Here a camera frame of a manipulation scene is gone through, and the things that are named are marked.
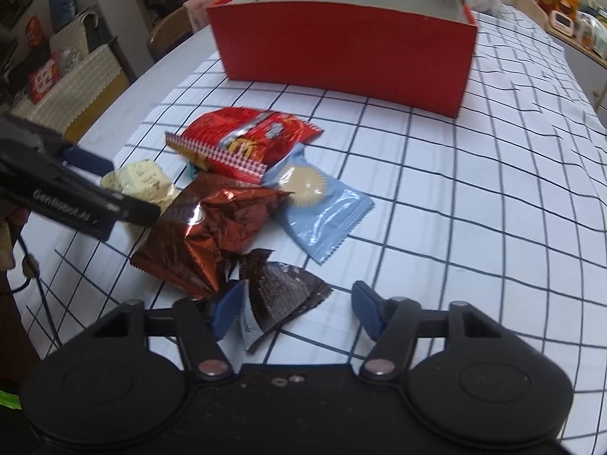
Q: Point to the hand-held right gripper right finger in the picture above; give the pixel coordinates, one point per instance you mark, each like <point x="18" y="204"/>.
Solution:
<point x="367" y="308"/>

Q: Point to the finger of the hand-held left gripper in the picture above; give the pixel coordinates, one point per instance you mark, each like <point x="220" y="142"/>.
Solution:
<point x="87" y="159"/>
<point x="137" y="211"/>

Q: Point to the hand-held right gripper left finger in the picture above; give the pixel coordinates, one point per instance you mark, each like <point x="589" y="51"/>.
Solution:
<point x="227" y="310"/>

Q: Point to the cream snack packet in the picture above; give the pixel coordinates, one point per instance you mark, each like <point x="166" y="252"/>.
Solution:
<point x="142" y="180"/>

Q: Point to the dark brown snack packet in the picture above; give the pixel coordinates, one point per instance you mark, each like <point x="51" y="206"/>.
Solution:
<point x="280" y="294"/>

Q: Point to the copper foil snack packet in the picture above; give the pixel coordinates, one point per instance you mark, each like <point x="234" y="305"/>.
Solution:
<point x="189" y="241"/>

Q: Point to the light blue cookie packet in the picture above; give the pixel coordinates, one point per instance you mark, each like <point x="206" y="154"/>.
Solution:
<point x="322" y="227"/>

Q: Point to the red snack packet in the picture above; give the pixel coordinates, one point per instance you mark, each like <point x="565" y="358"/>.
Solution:
<point x="223" y="128"/>

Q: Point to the red cardboard box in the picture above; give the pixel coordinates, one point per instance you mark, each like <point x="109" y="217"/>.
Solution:
<point x="341" y="52"/>

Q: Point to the yellow cabinet with lace cover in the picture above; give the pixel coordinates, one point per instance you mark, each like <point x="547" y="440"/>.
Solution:
<point x="71" y="99"/>

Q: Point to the wooden chair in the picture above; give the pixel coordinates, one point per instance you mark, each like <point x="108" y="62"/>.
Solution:
<point x="168" y="33"/>

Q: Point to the white checkered tablecloth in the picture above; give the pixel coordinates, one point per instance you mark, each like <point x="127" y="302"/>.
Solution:
<point x="474" y="199"/>

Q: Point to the pink towel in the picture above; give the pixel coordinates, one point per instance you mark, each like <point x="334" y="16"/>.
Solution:
<point x="204" y="7"/>

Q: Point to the white kitchen timer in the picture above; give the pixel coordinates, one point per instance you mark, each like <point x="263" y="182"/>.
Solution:
<point x="563" y="23"/>

